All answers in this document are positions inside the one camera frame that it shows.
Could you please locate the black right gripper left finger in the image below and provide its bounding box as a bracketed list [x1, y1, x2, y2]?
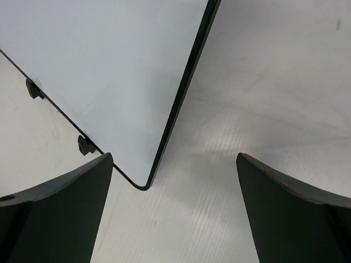
[1, 153, 113, 262]

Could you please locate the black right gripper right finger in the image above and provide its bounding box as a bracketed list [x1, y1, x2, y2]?
[236, 153, 350, 262]

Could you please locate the white whiteboard with black frame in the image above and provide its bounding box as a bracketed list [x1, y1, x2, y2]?
[1, 1, 219, 191]

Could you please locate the black whiteboard clip foot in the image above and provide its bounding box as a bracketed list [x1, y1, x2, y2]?
[77, 135, 96, 156]
[25, 79, 45, 99]

